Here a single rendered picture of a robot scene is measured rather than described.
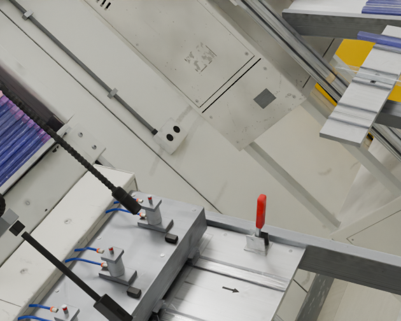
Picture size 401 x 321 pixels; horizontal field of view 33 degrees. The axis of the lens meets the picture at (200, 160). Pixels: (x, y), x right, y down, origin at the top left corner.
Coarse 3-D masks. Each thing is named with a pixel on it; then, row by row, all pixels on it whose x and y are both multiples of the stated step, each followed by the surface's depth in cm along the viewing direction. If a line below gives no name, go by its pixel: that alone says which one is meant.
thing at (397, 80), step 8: (344, 64) 122; (344, 72) 121; (352, 72) 120; (360, 72) 120; (368, 72) 119; (376, 72) 119; (376, 80) 119; (384, 80) 118; (392, 80) 117; (400, 80) 117
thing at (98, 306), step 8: (104, 296) 79; (96, 304) 79; (104, 304) 79; (112, 304) 79; (104, 312) 79; (112, 312) 79; (120, 312) 79; (112, 320) 80; (120, 320) 79; (128, 320) 79
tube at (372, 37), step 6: (360, 36) 128; (366, 36) 127; (372, 36) 127; (378, 36) 127; (384, 36) 127; (372, 42) 128; (378, 42) 127; (384, 42) 126; (390, 42) 126; (396, 42) 125
